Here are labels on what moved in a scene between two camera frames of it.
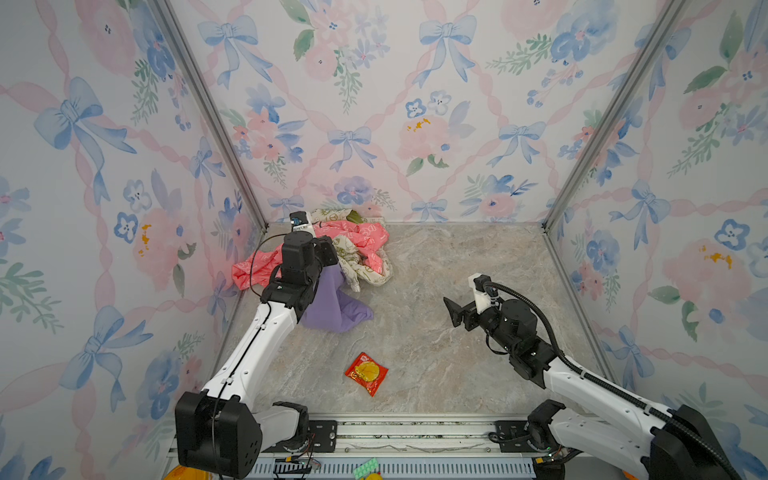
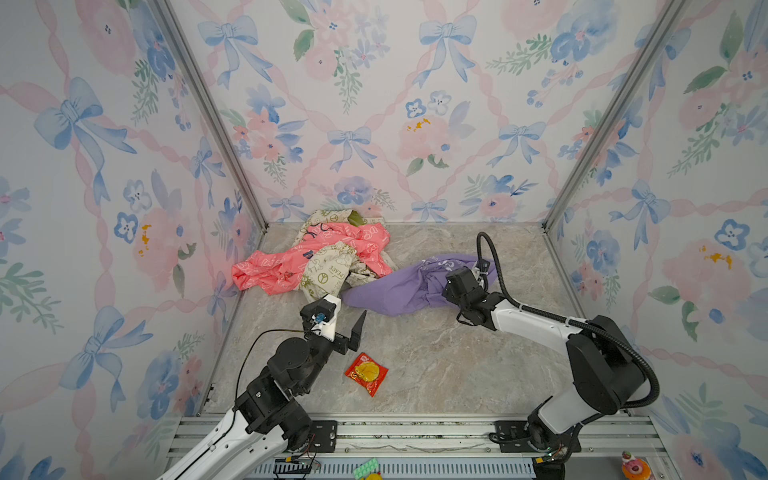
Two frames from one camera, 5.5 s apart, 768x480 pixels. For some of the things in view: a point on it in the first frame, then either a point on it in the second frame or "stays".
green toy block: [364, 469] stays
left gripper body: [322, 257] to [322, 350]
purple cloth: [330, 308] to [418, 290]
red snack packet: [369, 373] stays
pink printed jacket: [266, 264] stays
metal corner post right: [661, 29] stays
